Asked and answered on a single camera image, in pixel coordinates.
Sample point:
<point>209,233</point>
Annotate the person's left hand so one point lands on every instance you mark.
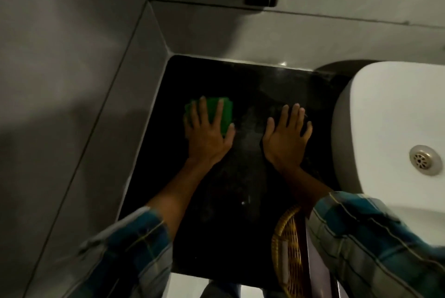
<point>205,141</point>

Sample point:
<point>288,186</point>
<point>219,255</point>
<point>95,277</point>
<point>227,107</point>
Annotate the person's right hand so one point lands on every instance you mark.
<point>285,146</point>

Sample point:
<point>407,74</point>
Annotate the person's right little finger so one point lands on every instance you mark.
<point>307,131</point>

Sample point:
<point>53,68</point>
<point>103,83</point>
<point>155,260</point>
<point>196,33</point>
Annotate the person's left thumb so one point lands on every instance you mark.
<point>229,135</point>

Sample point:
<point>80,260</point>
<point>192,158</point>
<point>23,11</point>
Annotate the person's right middle finger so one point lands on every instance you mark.
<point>294,115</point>

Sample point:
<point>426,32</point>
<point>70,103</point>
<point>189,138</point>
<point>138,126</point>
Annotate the person's right thumb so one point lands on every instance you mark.
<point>269,128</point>

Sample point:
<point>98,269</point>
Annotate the person's left middle finger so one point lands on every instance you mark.
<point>203,110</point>

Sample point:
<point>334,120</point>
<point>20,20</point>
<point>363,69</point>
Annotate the person's left little finger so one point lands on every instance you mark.
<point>187,125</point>

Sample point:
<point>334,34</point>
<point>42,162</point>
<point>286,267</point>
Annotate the green cleaning sponge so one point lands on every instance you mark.
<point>226,113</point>

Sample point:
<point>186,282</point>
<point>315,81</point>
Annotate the person's left forearm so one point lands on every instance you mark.
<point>173,200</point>

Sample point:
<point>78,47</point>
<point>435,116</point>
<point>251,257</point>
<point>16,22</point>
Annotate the person's right forearm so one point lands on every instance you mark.
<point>306,190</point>

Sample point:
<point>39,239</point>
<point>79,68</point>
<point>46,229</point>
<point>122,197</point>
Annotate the white ceramic sink basin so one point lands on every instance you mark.
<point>382,117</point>

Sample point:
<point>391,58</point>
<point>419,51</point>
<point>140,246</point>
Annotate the yellow wicker basket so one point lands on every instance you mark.
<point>290,231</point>

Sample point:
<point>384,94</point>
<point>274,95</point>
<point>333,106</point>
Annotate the metal sink drain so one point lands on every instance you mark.
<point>424,160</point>

